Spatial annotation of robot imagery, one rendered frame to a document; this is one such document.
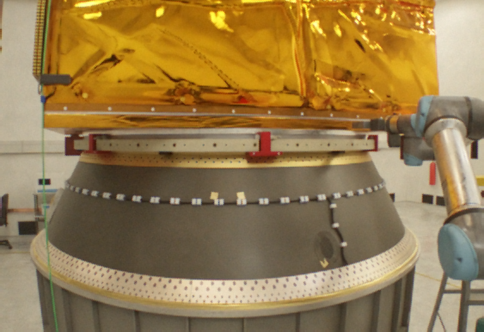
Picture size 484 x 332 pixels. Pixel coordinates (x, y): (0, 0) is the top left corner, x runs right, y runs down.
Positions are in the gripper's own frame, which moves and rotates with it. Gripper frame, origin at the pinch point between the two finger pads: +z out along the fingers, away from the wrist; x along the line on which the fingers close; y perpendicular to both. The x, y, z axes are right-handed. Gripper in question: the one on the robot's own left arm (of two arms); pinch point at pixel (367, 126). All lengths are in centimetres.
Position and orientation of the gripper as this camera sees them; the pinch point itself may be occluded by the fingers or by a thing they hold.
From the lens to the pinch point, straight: 166.7
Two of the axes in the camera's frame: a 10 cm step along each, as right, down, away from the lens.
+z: -4.0, -0.2, 9.1
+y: 0.0, -10.0, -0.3
